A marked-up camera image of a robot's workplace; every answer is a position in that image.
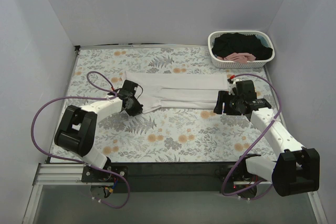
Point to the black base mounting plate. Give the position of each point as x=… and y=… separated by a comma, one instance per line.
x=173, y=177

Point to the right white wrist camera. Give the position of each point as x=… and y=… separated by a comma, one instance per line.
x=232, y=85

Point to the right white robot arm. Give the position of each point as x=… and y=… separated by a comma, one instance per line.
x=297, y=169

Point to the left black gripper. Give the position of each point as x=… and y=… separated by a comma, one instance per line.
x=134, y=107

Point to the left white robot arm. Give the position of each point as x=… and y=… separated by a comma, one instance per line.
x=77, y=128

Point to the blue garment in basket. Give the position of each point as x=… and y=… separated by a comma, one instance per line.
x=263, y=41

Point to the floral table mat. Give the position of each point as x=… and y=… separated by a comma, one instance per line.
x=166, y=135

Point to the white plastic laundry basket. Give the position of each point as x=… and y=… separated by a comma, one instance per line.
x=230, y=64

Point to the pink garment in basket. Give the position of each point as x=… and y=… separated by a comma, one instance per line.
x=242, y=58

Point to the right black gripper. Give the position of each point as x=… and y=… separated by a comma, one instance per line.
x=221, y=103

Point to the white t shirt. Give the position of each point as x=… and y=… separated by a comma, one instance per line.
x=180, y=91

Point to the black garment in basket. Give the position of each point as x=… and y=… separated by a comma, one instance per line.
x=227, y=44

